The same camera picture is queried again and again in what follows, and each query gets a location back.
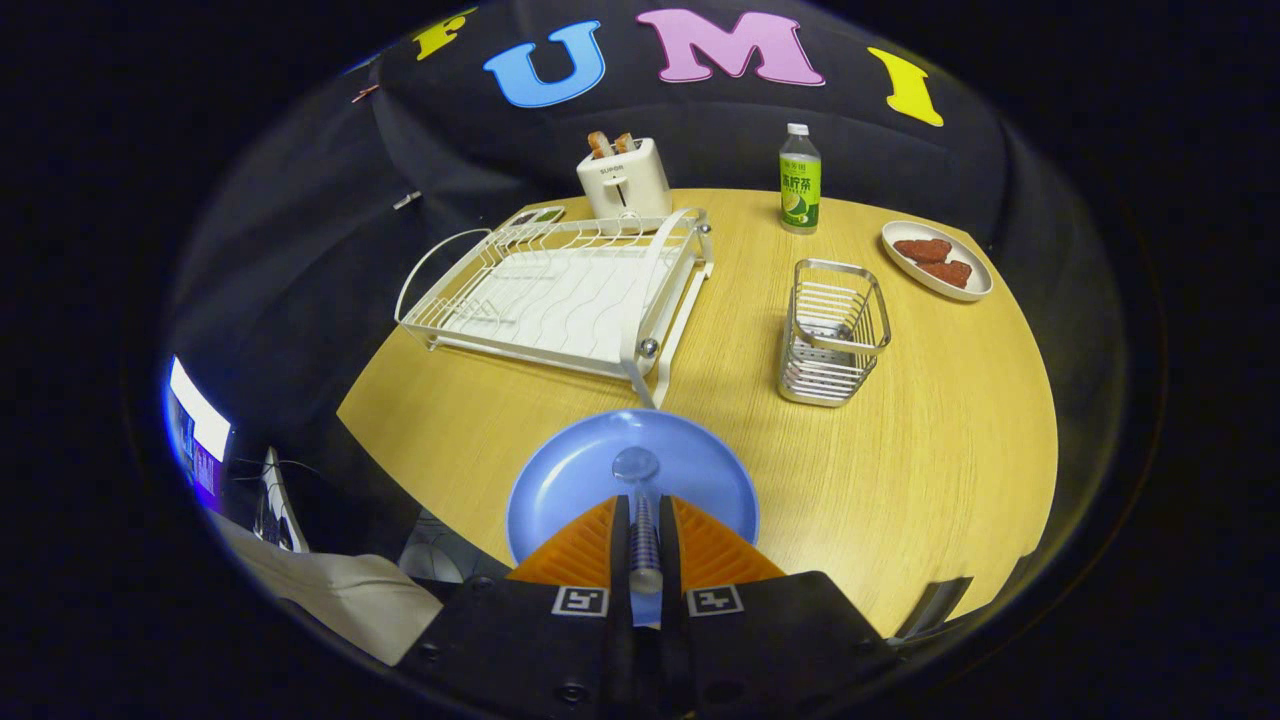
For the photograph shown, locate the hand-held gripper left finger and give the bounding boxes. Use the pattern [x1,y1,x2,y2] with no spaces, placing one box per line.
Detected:
[400,495,637,717]

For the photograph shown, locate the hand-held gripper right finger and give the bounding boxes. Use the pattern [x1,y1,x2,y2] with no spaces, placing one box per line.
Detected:
[655,495,901,717]

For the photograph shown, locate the clear spoon with striped handle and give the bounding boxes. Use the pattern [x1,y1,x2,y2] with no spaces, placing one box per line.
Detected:
[612,447,666,596]

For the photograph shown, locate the blue plate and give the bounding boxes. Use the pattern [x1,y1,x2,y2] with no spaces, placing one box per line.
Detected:
[505,408,761,626]

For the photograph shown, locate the silver wire basket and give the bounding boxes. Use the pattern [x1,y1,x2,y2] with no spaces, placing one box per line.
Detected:
[778,258,892,408]

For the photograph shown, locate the white wire dish rack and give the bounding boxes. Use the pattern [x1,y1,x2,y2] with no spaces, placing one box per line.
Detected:
[395,207,716,409]

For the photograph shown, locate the beige plate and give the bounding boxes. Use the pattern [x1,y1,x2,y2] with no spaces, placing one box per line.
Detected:
[881,220,994,303]

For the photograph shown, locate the person's beige trousers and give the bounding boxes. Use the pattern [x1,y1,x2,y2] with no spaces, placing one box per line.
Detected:
[215,515,446,666]

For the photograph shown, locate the lit monitor screen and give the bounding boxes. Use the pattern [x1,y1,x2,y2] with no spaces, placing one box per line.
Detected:
[165,355,233,511]

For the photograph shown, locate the green tea bottle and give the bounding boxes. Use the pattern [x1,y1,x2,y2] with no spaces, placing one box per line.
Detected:
[779,123,823,235]

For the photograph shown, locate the white toaster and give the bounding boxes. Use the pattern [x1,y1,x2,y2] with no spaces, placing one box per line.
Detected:
[576,137,673,233]

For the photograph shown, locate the black backdrop cloth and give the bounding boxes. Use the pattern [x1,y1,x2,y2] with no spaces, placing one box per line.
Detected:
[165,0,1121,561]

